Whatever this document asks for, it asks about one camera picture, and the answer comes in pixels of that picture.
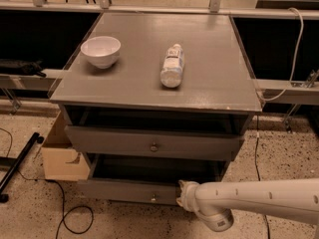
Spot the white hanging cable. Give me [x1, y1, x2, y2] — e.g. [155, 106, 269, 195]
[257, 7, 306, 103]

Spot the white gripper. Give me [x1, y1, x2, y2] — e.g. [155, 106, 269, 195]
[176, 180, 199, 212]

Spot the black floor cable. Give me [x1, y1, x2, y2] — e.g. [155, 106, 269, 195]
[253, 115, 272, 239]
[0, 126, 95, 239]

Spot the black floor cable right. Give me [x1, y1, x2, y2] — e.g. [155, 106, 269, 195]
[253, 115, 272, 239]

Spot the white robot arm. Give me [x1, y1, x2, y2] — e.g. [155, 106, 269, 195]
[176, 178, 319, 232]

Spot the black cloth bag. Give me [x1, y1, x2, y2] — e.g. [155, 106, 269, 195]
[0, 59, 47, 78]

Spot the metal frame rail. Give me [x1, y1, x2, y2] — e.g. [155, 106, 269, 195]
[0, 0, 319, 21]

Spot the cardboard box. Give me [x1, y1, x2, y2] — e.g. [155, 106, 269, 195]
[41, 113, 90, 181]

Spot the black metal stand leg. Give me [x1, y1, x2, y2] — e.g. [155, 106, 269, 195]
[0, 132, 41, 203]

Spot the grey drawer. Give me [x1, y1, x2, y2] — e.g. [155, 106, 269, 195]
[78, 154, 229, 205]
[65, 125, 244, 161]

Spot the grey top drawer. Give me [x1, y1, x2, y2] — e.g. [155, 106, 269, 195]
[65, 125, 244, 161]

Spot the grey drawer cabinet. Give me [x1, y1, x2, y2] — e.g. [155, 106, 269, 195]
[49, 11, 263, 209]

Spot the white ceramic bowl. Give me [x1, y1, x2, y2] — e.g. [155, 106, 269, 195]
[81, 36, 121, 69]

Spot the clear plastic bottle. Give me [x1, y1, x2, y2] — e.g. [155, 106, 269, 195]
[160, 44, 184, 88]

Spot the black floor cable left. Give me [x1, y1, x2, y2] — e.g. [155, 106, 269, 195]
[0, 126, 95, 239]

